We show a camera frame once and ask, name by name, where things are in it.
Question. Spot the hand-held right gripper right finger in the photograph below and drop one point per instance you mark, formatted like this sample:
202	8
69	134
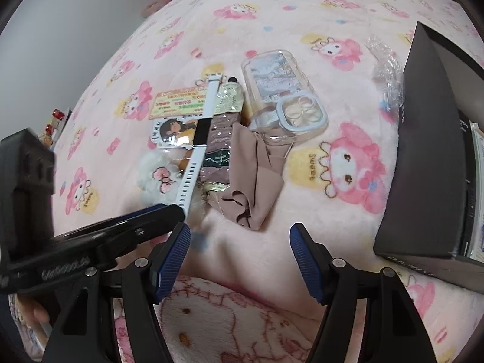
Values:
308	268

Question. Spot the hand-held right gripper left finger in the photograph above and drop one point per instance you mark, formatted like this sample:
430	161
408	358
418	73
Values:
170	268

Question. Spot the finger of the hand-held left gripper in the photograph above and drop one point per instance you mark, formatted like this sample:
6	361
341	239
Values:
151	223

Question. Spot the white smartwatch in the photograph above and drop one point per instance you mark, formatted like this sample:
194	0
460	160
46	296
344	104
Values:
200	132

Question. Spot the black cardboard box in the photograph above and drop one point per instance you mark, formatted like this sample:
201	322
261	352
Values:
427	158

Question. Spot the person's left hand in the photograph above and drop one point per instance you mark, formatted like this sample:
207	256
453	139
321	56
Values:
37	312

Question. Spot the pink cat print plush blanket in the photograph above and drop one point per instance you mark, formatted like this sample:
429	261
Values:
234	321

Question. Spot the red and white packets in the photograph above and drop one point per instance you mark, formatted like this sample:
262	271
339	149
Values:
56	115

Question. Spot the cartoon girl card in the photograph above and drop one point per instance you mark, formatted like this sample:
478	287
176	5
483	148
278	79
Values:
174	132

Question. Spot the brown cloth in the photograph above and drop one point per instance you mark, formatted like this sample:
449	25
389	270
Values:
249	174

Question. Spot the gold and pink packet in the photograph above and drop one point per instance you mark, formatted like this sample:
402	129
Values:
223	136

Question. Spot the yellow printed card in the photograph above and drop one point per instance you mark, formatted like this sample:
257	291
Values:
177	104

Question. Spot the clear phone case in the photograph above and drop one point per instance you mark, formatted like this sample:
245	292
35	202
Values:
272	79

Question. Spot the clear bubble wrap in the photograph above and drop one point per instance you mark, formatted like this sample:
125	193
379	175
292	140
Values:
389	75

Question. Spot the pink cloth bundle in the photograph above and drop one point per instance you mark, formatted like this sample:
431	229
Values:
160	5

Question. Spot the pink cartoon printed blanket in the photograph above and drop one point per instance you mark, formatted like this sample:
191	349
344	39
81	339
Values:
302	15

